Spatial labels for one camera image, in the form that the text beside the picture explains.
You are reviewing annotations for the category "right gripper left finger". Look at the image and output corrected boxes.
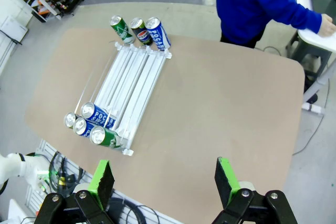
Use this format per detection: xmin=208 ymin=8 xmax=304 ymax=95
xmin=34 ymin=159 xmax=117 ymax=224

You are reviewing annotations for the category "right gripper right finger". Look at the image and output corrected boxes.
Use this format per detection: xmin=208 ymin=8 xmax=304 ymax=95
xmin=212 ymin=156 xmax=299 ymax=224

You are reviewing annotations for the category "person's right forearm blue sleeve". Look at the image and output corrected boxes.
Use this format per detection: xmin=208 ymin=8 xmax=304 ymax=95
xmin=270 ymin=0 xmax=323 ymax=31

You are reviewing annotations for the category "person in blue hoodie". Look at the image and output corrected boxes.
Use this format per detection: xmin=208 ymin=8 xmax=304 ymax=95
xmin=216 ymin=0 xmax=297 ymax=49

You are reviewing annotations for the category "person's right hand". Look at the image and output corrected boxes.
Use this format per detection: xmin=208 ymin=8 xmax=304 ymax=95
xmin=317 ymin=13 xmax=336 ymax=38

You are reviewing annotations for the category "green Chilsung cider can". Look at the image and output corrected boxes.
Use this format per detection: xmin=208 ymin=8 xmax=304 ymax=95
xmin=110 ymin=15 xmax=136 ymax=45
xmin=89 ymin=125 xmax=124 ymax=151

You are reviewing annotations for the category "blue Pocari Sweat can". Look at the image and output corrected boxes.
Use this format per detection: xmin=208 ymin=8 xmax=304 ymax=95
xmin=80 ymin=101 xmax=117 ymax=128
xmin=144 ymin=16 xmax=172 ymax=51
xmin=72 ymin=116 xmax=98 ymax=139

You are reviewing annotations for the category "black Pepsi can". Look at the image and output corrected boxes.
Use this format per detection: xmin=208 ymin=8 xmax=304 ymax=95
xmin=64 ymin=112 xmax=80 ymax=130
xmin=130 ymin=17 xmax=154 ymax=46

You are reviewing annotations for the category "clear acrylic can rack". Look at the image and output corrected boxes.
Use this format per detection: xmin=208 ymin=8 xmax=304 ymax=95
xmin=74 ymin=40 xmax=173 ymax=156

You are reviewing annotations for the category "grey plastic stool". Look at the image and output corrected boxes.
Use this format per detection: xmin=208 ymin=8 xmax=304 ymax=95
xmin=285 ymin=33 xmax=332 ymax=65

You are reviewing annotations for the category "white cabinet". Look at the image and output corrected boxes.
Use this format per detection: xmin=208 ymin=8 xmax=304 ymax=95
xmin=0 ymin=0 xmax=34 ymax=70

